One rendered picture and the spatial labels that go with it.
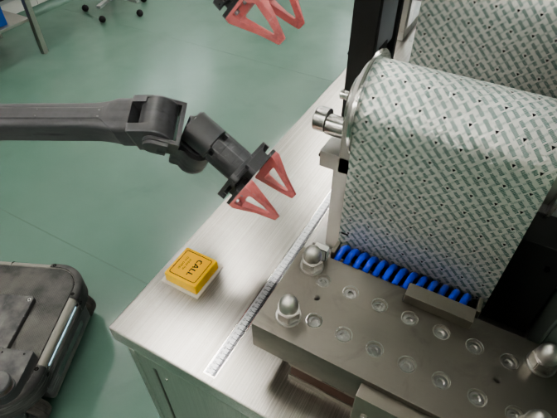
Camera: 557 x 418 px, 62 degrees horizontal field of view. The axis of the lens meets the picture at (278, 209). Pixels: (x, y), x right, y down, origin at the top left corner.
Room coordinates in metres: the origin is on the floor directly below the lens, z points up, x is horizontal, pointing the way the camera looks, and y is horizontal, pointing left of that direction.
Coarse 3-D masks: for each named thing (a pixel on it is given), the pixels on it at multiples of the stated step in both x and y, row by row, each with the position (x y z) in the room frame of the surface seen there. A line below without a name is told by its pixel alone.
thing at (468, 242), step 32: (352, 160) 0.49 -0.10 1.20; (352, 192) 0.49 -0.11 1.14; (384, 192) 0.47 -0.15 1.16; (416, 192) 0.45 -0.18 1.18; (448, 192) 0.43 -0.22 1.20; (352, 224) 0.48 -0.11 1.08; (384, 224) 0.46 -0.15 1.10; (416, 224) 0.44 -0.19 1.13; (448, 224) 0.42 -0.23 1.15; (480, 224) 0.40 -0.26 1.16; (512, 224) 0.39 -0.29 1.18; (384, 256) 0.46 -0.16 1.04; (416, 256) 0.43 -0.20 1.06; (448, 256) 0.41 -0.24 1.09; (480, 256) 0.40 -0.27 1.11; (480, 288) 0.39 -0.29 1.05
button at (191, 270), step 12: (192, 252) 0.56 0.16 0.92; (180, 264) 0.53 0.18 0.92; (192, 264) 0.53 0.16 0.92; (204, 264) 0.53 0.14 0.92; (216, 264) 0.53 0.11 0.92; (168, 276) 0.51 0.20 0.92; (180, 276) 0.50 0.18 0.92; (192, 276) 0.50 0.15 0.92; (204, 276) 0.50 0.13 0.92; (192, 288) 0.48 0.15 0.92
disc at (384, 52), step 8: (384, 48) 0.57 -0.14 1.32; (376, 56) 0.54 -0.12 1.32; (384, 56) 0.57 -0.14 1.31; (368, 72) 0.52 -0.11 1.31; (360, 88) 0.50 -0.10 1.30; (360, 96) 0.50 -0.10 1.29; (352, 104) 0.49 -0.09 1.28; (352, 112) 0.49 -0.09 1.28; (352, 120) 0.49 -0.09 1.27; (352, 128) 0.49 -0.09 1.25
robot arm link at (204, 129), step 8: (200, 112) 0.64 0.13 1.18; (192, 120) 0.61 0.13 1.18; (200, 120) 0.62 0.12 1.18; (208, 120) 0.62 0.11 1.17; (192, 128) 0.60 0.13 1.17; (200, 128) 0.61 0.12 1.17; (208, 128) 0.61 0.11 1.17; (216, 128) 0.61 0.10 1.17; (184, 136) 0.60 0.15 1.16; (192, 136) 0.60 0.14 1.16; (200, 136) 0.60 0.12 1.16; (208, 136) 0.60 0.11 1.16; (216, 136) 0.60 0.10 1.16; (184, 144) 0.63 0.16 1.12; (192, 144) 0.60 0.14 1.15; (200, 144) 0.59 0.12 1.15; (208, 144) 0.59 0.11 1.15; (192, 152) 0.62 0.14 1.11; (200, 152) 0.59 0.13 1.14; (208, 152) 0.60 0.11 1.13
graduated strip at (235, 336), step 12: (324, 204) 0.71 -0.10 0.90; (312, 216) 0.67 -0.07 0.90; (312, 228) 0.64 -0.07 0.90; (300, 240) 0.61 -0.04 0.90; (288, 252) 0.58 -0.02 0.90; (288, 264) 0.55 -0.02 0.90; (276, 276) 0.52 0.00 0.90; (264, 288) 0.49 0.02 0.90; (264, 300) 0.47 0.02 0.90; (252, 312) 0.44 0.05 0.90; (240, 324) 0.42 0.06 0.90; (228, 336) 0.40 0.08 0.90; (240, 336) 0.40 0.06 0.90; (228, 348) 0.37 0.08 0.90; (216, 360) 0.35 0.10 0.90; (204, 372) 0.33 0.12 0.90; (216, 372) 0.33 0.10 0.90
